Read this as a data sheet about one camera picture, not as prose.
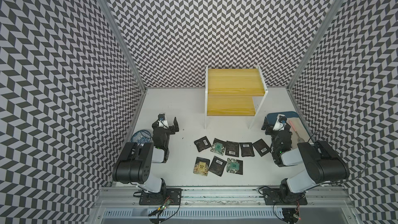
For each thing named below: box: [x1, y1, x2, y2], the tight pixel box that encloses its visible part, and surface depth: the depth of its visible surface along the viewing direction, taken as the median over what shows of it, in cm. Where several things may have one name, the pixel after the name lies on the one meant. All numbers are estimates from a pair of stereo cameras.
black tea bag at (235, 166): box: [226, 158, 244, 175], surface depth 84 cm
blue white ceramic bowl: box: [130, 129, 152, 144], surface depth 91 cm
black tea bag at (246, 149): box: [239, 142, 255, 158], surface depth 90 cm
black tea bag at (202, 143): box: [193, 135, 212, 153], surface depth 92 cm
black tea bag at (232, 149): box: [224, 140, 240, 158], surface depth 91 cm
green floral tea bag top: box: [210, 137, 227, 156], surface depth 91 cm
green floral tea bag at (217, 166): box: [208, 155, 227, 177], surface depth 84 cm
